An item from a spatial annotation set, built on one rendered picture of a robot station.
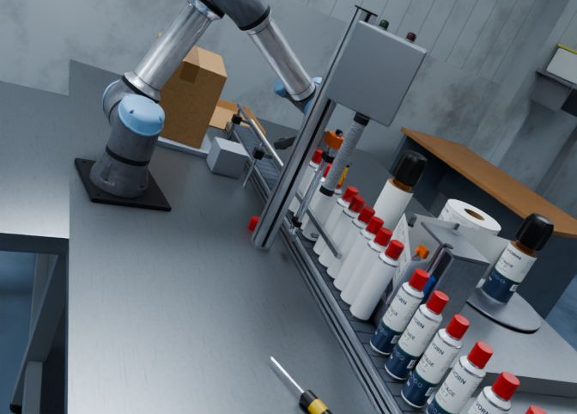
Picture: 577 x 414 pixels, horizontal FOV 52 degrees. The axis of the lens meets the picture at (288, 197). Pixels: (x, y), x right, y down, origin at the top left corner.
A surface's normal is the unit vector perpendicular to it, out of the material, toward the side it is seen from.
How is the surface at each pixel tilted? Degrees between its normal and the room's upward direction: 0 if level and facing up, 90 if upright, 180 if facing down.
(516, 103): 90
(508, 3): 90
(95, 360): 0
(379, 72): 90
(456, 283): 90
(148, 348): 0
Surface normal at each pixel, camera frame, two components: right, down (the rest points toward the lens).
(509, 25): 0.46, 0.51
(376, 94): -0.26, 0.26
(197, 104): 0.16, 0.44
